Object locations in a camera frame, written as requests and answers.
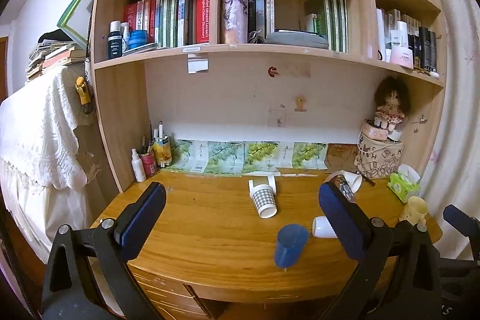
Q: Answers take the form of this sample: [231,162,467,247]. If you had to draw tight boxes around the blue plastic cup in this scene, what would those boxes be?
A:
[274,224,309,269]

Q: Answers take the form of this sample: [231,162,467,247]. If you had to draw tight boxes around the blue round jar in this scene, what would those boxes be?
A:
[128,30,149,49]

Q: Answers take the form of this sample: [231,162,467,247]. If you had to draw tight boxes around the white spray bottle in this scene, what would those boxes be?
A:
[131,149,146,183]

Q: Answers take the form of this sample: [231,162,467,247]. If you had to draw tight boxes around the green leaf wall paper strip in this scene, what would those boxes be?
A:
[167,140,328,176]

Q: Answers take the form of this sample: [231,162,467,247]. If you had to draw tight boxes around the wooden desk drawers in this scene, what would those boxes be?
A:
[128,265,228,319]

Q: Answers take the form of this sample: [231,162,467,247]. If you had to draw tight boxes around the wooden bookshelf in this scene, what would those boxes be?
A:
[89,0,449,193]

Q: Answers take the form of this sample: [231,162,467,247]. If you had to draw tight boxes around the grey pouch on shelf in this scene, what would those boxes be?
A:
[266,29,329,49]

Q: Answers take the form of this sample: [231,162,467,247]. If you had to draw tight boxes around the white mug lying sideways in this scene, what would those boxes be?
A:
[325,170,363,194]

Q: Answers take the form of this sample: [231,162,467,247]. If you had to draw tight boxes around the cream yellow mug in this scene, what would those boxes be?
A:
[399,196,429,226]

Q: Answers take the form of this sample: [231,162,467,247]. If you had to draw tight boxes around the dark blue lotion bottle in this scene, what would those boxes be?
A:
[107,20,123,59]

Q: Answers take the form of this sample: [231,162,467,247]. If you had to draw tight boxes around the white lace cloth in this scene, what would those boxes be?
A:
[1,66,91,262]

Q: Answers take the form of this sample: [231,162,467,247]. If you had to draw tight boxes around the rag doll brown hair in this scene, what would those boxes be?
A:
[373,76,411,133]

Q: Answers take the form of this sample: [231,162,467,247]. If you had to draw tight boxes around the green tissue pack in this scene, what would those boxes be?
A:
[387,164,421,204]

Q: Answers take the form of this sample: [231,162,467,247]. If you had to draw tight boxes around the white plastic cup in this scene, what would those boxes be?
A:
[312,216,337,239]

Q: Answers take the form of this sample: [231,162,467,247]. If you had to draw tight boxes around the yellow pen holder carton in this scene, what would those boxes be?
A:
[153,136,173,167]

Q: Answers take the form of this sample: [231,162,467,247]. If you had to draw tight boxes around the red pen holder can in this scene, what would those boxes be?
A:
[140,151,157,178]

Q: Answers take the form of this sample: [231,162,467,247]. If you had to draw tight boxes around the patterned storage box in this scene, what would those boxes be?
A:
[354,132,404,179]

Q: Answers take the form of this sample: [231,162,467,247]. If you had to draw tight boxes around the red dictionary book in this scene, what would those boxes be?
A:
[193,0,210,44]

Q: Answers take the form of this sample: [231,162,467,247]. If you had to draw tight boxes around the checkered paper cup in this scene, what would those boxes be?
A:
[248,175,278,219]

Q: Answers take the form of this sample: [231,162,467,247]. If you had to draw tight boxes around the yellow hanging toy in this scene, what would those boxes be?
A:
[75,76,94,115]

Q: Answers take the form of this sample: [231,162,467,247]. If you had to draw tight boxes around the stack of books on cabinet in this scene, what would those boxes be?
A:
[25,40,86,81]

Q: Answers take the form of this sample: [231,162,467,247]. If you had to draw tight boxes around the white floral cylinder tube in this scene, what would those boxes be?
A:
[222,0,248,45]

